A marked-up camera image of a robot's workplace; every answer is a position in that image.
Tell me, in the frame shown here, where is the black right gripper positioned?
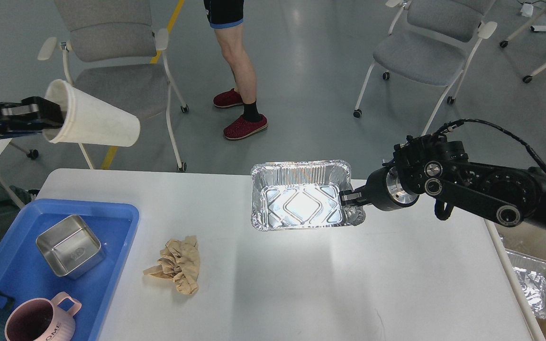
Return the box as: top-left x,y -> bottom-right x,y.
339,167 -> 419,211

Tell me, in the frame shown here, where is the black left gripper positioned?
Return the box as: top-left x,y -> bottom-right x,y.
0,97 -> 64,140

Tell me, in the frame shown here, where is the aluminium foil tray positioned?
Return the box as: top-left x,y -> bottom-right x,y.
251,160 -> 366,232

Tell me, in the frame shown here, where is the white paper cup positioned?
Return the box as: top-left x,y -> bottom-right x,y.
43,80 -> 140,147

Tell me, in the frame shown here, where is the small steel tray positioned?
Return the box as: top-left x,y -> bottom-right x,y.
36,215 -> 105,280

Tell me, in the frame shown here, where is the brown paper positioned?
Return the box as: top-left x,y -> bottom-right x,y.
143,235 -> 200,295

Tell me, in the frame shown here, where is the pink plastic mug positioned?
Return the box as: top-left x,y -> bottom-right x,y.
4,292 -> 82,341

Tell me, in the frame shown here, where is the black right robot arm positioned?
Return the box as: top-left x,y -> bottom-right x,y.
340,119 -> 546,230

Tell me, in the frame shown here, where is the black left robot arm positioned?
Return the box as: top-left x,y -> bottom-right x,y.
0,96 -> 64,140

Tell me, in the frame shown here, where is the grey office chair left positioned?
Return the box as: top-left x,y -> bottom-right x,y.
37,0 -> 190,173

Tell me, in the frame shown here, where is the grey office chair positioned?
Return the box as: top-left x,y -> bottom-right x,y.
37,0 -> 190,173
353,0 -> 498,134

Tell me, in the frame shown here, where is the blue plastic tray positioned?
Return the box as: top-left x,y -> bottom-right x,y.
0,199 -> 139,341

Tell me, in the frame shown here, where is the grey office chair right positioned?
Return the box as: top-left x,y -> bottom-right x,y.
353,0 -> 498,134

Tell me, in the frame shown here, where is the white plastic bin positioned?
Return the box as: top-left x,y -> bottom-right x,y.
484,220 -> 546,341

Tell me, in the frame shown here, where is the person in shorts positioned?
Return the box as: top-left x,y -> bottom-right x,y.
203,0 -> 267,140

